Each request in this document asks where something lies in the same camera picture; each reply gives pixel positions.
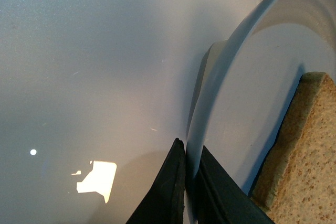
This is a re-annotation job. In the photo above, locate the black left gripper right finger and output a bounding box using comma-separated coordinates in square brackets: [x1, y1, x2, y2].
[195, 146, 273, 223]

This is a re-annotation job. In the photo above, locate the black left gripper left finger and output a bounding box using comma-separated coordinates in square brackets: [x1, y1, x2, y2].
[127, 138, 186, 223]

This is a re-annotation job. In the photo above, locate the brown bread slice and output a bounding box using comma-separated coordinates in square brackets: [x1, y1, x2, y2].
[251, 72, 335, 223]

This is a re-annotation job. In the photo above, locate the white round plate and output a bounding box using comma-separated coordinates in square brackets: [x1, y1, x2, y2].
[186, 0, 335, 223]

